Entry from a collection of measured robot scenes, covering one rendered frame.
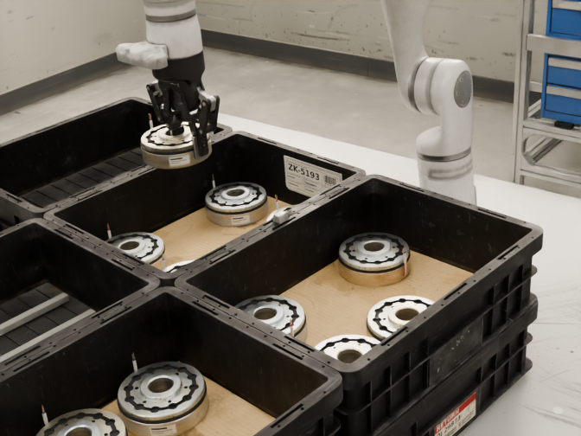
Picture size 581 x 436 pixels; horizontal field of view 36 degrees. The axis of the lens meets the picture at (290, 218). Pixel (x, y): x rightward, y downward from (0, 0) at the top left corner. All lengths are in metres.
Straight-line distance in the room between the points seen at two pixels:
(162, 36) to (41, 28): 3.51
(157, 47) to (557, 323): 0.73
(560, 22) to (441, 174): 1.65
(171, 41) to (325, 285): 0.40
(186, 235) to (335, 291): 0.30
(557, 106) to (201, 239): 1.96
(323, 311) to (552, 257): 0.53
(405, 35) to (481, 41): 2.82
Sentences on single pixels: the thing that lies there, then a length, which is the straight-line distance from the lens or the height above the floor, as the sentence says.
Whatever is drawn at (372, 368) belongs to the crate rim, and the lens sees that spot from 0.97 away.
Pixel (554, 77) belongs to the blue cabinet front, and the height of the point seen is 0.47.
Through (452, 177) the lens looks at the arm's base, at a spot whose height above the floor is 0.86.
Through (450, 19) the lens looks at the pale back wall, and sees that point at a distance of 4.29.
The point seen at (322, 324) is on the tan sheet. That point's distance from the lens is 1.20.
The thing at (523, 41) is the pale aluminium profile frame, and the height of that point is 0.59.
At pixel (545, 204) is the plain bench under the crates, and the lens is 1.79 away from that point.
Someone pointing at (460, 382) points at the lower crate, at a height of 0.80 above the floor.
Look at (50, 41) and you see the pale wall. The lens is 4.79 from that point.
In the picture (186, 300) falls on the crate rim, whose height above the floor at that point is 0.93.
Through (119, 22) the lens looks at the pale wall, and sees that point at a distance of 5.06.
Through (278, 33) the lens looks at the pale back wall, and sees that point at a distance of 4.92.
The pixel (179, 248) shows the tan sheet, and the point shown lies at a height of 0.83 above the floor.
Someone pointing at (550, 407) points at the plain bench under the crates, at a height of 0.70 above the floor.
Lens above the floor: 1.51
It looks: 28 degrees down
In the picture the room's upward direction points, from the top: 4 degrees counter-clockwise
